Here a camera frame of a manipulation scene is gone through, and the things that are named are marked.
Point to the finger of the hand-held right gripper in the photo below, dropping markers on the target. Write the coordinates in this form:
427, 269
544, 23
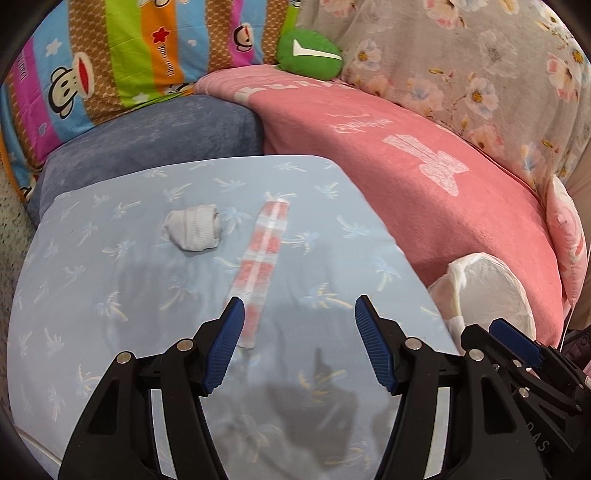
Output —
521, 376
515, 339

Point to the pink checked long sock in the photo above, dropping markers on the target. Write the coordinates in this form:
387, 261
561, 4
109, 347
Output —
263, 258

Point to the light blue palm print sheet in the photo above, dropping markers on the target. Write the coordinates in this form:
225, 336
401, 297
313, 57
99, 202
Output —
138, 277

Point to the floral print blanket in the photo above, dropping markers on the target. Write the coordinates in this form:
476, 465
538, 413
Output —
461, 55

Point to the pink printed pillow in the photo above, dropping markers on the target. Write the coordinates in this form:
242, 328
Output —
568, 240

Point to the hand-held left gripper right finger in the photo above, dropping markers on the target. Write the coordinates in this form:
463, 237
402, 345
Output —
374, 341

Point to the green plush cushion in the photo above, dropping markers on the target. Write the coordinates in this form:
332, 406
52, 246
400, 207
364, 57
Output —
309, 55

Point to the colourful monkey print pillow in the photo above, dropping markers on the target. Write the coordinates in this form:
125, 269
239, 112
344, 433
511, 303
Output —
92, 60

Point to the white plastic bag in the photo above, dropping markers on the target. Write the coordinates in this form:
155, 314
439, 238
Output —
485, 295

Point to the white sock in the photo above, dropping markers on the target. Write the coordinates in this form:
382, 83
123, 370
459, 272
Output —
194, 228

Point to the blue-grey cushion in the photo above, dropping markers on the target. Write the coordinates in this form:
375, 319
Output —
161, 134

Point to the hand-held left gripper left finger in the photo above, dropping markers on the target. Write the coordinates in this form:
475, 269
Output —
226, 341

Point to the pink fleece blanket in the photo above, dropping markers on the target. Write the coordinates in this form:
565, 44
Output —
369, 161

